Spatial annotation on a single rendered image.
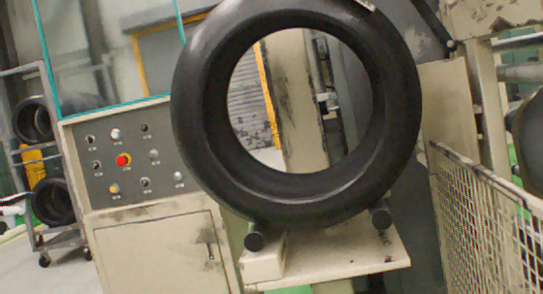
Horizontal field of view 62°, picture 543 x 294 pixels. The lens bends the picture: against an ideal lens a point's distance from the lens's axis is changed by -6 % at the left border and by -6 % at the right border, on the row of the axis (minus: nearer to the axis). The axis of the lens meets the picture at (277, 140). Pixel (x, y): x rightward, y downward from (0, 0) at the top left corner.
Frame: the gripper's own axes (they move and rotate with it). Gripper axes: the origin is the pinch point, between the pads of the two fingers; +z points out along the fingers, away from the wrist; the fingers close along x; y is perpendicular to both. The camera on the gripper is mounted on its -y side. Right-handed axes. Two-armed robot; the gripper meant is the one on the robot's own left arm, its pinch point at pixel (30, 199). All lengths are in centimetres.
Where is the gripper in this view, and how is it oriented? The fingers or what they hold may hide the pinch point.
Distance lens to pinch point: 144.8
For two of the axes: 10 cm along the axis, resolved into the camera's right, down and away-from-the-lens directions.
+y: 1.7, 9.6, 2.4
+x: 2.9, 1.9, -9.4
